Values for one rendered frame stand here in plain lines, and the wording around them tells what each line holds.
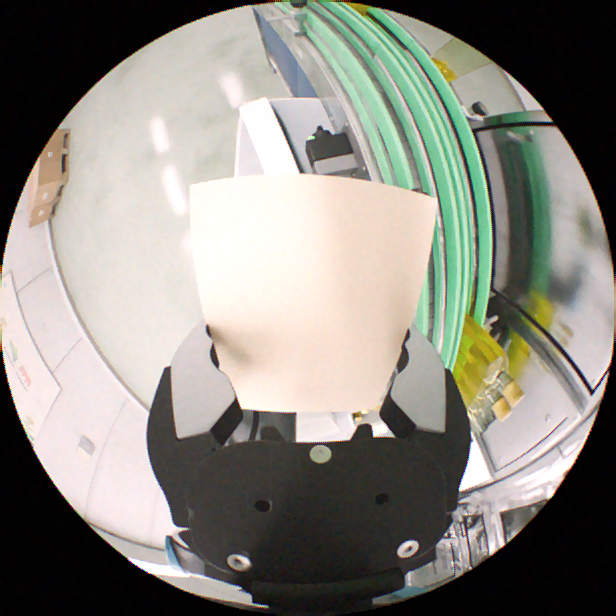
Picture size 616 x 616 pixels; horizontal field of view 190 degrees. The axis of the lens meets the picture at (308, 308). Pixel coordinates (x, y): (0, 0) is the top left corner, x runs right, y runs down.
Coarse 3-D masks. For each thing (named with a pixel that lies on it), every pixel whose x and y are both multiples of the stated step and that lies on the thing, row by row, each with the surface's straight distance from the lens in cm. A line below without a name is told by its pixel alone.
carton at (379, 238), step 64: (192, 192) 10; (256, 192) 9; (320, 192) 9; (384, 192) 10; (256, 256) 9; (320, 256) 9; (384, 256) 10; (256, 320) 11; (320, 320) 10; (384, 320) 11; (256, 384) 14; (320, 384) 14; (384, 384) 16
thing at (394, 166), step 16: (320, 32) 47; (320, 48) 49; (336, 48) 41; (336, 64) 43; (352, 64) 37; (352, 80) 39; (368, 80) 34; (352, 96) 39; (368, 96) 34; (368, 112) 36; (384, 112) 31; (368, 128) 36; (384, 128) 31; (384, 144) 33; (400, 144) 30; (384, 160) 34; (400, 160) 29; (384, 176) 35; (400, 176) 30; (416, 320) 40
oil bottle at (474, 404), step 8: (456, 368) 54; (456, 376) 55; (464, 384) 52; (464, 392) 53; (472, 392) 51; (464, 400) 55; (472, 400) 51; (480, 400) 51; (488, 400) 52; (472, 408) 53; (480, 408) 52
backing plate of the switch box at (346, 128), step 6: (342, 126) 43; (348, 126) 39; (342, 132) 44; (348, 132) 40; (348, 138) 41; (354, 138) 38; (354, 144) 39; (354, 150) 40; (360, 150) 37; (360, 156) 38; (360, 162) 39; (360, 168) 40; (366, 168) 37; (354, 174) 44; (360, 174) 40
